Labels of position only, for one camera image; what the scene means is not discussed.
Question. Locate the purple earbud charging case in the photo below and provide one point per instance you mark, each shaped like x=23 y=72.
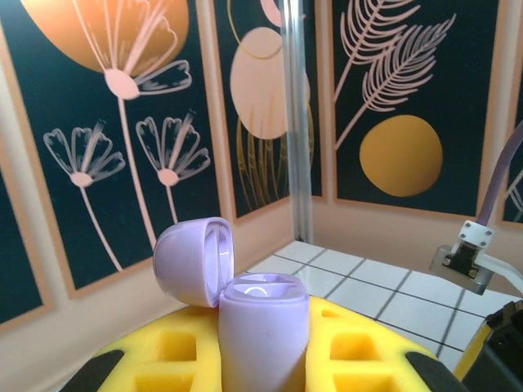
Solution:
x=261 y=335

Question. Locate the aluminium corner post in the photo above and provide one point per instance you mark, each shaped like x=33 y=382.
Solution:
x=296 y=122

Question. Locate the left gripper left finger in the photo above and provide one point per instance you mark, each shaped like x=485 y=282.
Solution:
x=163 y=359

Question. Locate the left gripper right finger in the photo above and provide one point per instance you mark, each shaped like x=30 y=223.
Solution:
x=359 y=355

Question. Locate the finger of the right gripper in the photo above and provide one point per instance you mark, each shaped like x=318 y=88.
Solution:
x=498 y=351

